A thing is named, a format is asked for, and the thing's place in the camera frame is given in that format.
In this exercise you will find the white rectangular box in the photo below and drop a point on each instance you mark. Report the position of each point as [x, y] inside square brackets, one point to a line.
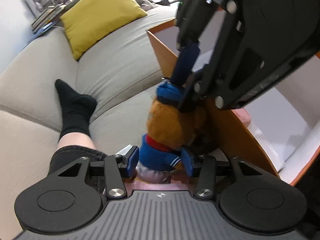
[285, 121]

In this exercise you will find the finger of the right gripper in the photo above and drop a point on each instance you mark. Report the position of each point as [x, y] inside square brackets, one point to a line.
[195, 91]
[185, 62]

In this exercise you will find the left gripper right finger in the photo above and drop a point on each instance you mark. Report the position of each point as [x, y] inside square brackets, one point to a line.
[201, 170]

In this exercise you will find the stack of books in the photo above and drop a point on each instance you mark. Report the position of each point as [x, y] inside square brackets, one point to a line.
[51, 14]

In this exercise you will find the orange white cardboard box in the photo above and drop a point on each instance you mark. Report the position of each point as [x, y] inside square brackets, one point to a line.
[162, 38]

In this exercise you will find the brown plush sailor toy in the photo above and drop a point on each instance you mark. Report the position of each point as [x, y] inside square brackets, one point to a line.
[168, 130]

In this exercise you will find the yellow cushion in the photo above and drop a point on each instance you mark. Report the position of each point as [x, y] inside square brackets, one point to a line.
[89, 21]

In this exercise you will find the person left leg black sock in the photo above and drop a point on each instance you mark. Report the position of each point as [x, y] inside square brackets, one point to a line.
[75, 139]

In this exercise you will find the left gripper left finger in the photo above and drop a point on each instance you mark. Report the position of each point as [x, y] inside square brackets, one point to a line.
[118, 167]

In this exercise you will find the beige fabric sofa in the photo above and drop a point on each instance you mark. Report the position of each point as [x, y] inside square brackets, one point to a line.
[120, 71]

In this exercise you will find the pink fabric pouch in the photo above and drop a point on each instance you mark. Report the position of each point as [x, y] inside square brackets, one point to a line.
[178, 182]

